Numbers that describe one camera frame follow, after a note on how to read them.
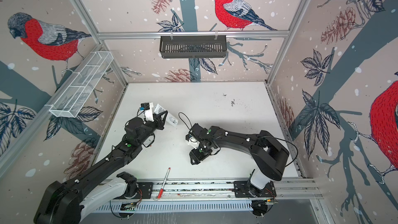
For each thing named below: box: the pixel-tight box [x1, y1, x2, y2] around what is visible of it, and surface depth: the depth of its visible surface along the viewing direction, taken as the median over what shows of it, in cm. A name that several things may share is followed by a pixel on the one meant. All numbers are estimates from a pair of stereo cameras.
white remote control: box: [153, 103, 179, 128], surface depth 79 cm
